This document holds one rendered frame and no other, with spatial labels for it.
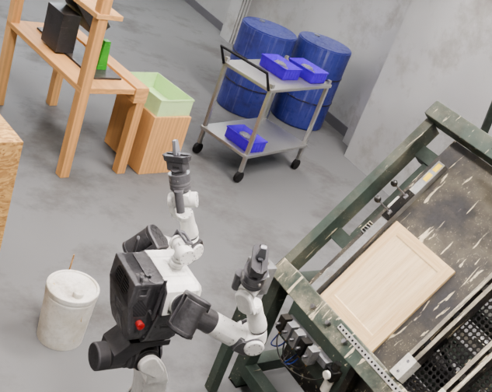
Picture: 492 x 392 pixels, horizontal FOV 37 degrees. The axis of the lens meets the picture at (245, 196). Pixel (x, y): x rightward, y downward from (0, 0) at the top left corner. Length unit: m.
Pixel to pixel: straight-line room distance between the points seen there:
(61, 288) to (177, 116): 2.54
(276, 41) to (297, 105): 0.88
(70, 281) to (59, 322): 0.23
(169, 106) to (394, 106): 2.73
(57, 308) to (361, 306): 1.65
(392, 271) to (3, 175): 1.99
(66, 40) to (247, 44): 2.62
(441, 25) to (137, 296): 5.54
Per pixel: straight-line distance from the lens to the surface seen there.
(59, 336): 4.28
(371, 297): 3.79
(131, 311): 2.71
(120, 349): 2.90
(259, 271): 2.42
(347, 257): 3.90
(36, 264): 4.96
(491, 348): 3.48
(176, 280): 2.72
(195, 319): 2.62
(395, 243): 3.87
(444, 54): 7.56
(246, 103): 8.31
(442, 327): 3.58
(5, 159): 3.64
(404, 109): 7.82
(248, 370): 4.37
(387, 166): 4.07
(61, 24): 6.11
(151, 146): 6.27
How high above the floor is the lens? 2.88
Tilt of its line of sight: 26 degrees down
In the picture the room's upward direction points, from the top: 21 degrees clockwise
